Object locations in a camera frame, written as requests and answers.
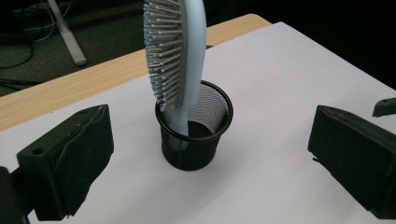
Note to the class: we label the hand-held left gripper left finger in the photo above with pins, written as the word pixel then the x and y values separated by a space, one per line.
pixel 71 161

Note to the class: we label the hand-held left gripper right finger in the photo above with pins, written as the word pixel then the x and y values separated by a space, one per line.
pixel 358 155

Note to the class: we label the black mesh cup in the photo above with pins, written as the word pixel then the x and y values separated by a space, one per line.
pixel 190 155

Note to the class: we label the light blue hairbrush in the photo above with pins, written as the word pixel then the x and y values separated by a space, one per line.
pixel 194 46

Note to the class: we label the light wooden table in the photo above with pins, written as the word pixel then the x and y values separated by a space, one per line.
pixel 77 84

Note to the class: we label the white table mat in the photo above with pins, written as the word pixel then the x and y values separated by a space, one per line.
pixel 264 93

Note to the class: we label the white metal-legged desk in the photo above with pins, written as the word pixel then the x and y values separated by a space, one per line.
pixel 70 40

